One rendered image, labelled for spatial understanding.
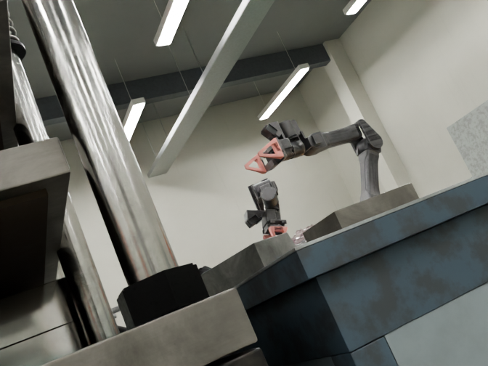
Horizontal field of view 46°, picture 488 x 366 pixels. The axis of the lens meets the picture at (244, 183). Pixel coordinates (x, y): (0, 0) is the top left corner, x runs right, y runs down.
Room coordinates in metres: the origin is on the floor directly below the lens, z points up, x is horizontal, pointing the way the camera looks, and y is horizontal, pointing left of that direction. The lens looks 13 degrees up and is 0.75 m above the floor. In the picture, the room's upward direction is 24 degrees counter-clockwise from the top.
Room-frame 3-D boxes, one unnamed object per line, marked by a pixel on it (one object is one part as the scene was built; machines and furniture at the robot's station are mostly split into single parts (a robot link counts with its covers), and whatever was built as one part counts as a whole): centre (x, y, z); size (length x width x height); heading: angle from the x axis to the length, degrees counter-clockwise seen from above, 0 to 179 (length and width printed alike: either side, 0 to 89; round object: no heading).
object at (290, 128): (1.90, -0.23, 1.24); 0.12 x 0.09 x 0.12; 123
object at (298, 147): (1.88, -0.20, 1.21); 0.07 x 0.06 x 0.07; 123
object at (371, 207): (1.21, -0.19, 0.84); 0.20 x 0.15 x 0.07; 116
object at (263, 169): (1.84, -0.07, 1.20); 0.09 x 0.07 x 0.07; 123
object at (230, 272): (1.64, -0.06, 0.86); 0.50 x 0.26 x 0.11; 133
